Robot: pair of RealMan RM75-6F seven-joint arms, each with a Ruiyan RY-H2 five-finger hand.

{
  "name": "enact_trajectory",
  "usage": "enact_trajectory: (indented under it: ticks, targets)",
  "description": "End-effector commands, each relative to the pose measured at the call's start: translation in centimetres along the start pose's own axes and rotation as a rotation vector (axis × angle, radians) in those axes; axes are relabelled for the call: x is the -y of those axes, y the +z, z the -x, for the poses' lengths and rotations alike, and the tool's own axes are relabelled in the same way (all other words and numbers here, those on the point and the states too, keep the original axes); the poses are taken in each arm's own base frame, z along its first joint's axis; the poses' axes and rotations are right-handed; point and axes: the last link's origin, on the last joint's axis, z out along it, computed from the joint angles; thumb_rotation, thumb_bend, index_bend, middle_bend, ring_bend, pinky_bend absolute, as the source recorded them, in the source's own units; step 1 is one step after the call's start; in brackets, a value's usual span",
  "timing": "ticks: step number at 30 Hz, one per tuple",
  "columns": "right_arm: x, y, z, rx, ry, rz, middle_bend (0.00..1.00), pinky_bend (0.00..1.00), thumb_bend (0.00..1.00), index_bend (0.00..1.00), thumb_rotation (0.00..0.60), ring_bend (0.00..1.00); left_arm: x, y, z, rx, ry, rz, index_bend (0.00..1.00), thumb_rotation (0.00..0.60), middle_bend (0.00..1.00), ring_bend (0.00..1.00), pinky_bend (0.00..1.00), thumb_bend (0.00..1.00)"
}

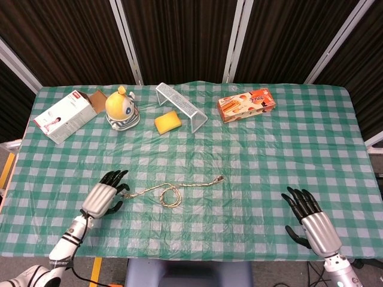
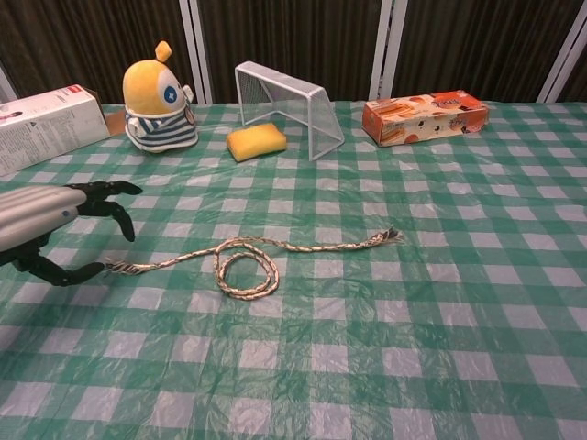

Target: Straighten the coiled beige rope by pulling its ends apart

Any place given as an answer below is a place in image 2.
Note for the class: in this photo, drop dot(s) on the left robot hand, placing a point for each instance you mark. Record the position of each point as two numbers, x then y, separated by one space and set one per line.
32 208

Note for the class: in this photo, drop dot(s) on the green white checkered tablecloth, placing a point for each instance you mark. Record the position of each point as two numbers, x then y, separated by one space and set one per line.
348 284

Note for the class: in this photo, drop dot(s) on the white printed carton box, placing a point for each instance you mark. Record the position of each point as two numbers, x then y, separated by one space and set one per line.
48 126

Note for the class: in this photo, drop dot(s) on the yellow sponge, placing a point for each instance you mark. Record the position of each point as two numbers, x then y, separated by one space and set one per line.
256 141

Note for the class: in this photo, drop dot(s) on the yellow plush toy striped shirt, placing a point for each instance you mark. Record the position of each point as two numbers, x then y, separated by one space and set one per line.
156 110

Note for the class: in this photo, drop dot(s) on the orange biscuit box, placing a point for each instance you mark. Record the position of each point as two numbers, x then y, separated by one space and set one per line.
424 118

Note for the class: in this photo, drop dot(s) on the white partition frame post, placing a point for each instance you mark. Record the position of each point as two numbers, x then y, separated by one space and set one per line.
387 48
7 87
564 64
197 50

